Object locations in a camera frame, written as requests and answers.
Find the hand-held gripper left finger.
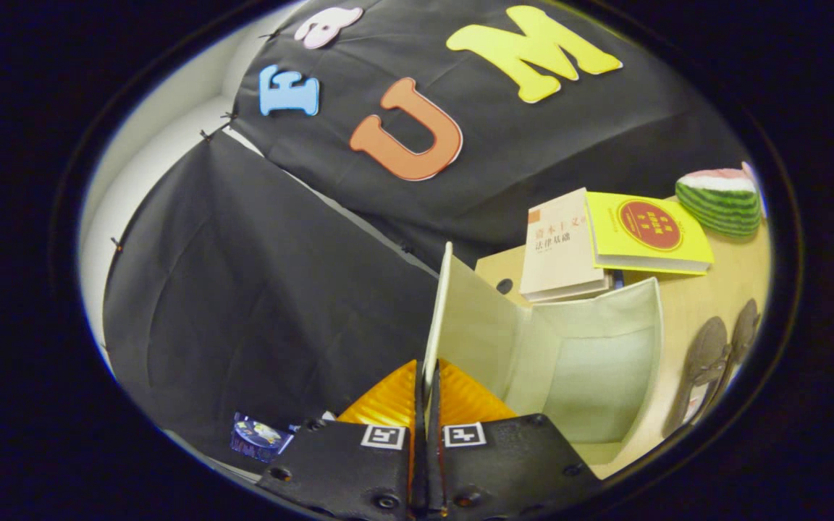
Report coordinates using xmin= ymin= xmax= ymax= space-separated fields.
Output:
xmin=258 ymin=360 xmax=429 ymax=521

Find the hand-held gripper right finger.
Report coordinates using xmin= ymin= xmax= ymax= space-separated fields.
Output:
xmin=428 ymin=358 xmax=602 ymax=521

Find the beige fabric storage box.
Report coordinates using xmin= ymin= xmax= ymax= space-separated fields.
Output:
xmin=423 ymin=242 xmax=665 ymax=446

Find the brown fuzzy shoe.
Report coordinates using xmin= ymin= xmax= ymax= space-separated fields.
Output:
xmin=665 ymin=316 xmax=733 ymax=437
xmin=714 ymin=298 xmax=762 ymax=395

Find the white book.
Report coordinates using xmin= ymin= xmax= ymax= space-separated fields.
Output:
xmin=519 ymin=188 xmax=615 ymax=303

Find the yellow book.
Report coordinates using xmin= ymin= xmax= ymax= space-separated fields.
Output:
xmin=585 ymin=190 xmax=716 ymax=276

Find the watermelon slice plush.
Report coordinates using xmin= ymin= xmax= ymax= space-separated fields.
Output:
xmin=675 ymin=168 xmax=762 ymax=238

